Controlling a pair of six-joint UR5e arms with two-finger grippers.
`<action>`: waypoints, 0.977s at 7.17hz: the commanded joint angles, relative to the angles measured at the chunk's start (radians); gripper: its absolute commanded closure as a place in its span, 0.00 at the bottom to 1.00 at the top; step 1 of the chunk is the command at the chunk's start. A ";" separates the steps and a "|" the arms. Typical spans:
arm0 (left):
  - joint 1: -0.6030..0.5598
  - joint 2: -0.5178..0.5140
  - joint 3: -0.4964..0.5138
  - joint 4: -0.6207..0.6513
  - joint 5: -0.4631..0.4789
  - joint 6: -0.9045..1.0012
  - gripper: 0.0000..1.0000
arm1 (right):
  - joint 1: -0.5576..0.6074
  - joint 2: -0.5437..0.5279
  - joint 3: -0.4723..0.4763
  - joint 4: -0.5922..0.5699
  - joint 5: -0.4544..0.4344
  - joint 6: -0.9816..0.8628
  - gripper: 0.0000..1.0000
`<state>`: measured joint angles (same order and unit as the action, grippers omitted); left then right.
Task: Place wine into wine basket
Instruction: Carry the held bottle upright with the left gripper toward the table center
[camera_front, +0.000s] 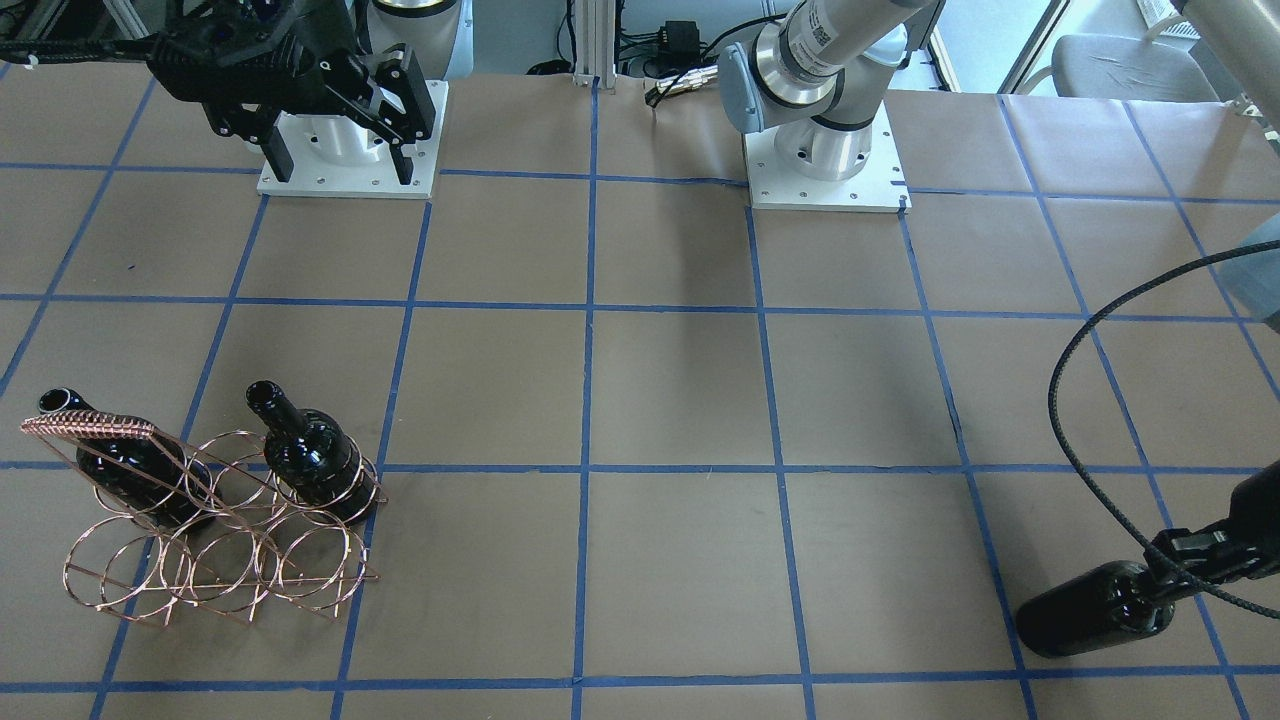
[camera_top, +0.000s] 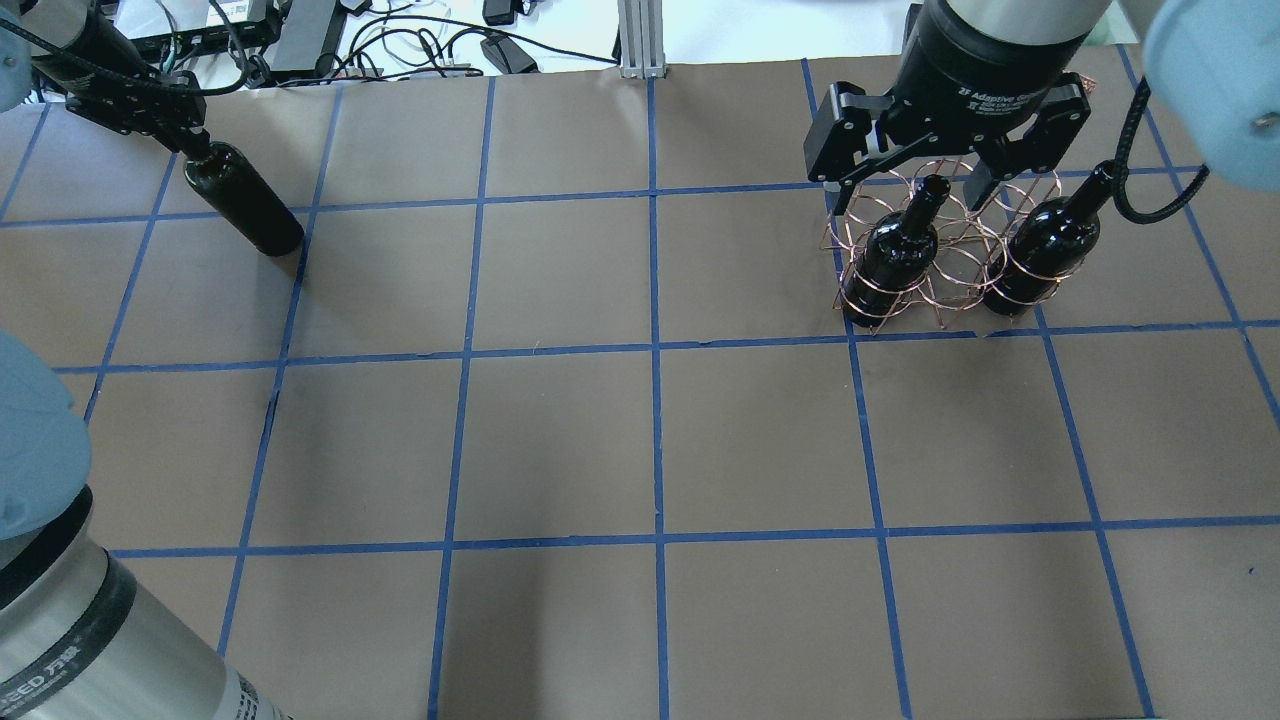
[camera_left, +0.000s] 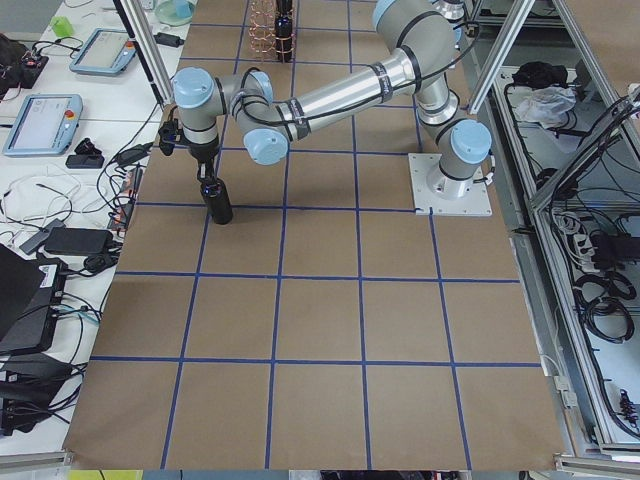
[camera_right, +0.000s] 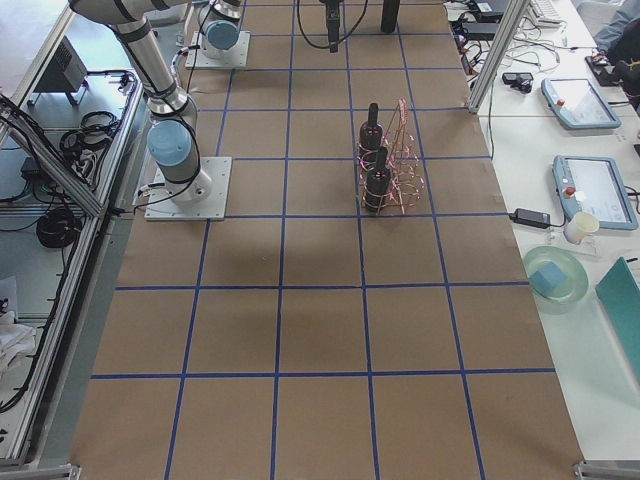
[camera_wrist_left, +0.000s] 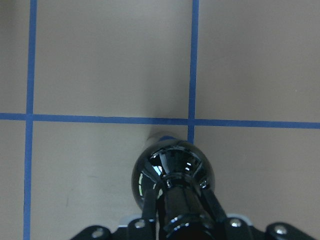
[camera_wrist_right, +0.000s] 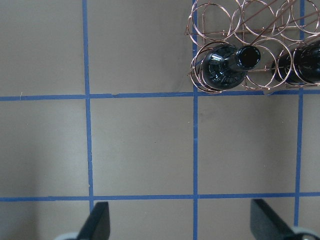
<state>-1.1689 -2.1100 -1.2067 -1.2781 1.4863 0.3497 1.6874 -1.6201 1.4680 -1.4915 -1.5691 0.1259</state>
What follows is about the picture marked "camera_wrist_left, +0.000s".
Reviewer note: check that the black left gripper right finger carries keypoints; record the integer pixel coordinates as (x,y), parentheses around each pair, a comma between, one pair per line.
(213,206)

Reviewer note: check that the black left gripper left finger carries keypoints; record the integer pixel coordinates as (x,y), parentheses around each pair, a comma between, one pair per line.
(149,210)

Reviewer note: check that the dark wine bottle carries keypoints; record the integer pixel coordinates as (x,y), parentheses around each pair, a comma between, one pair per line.
(176,172)

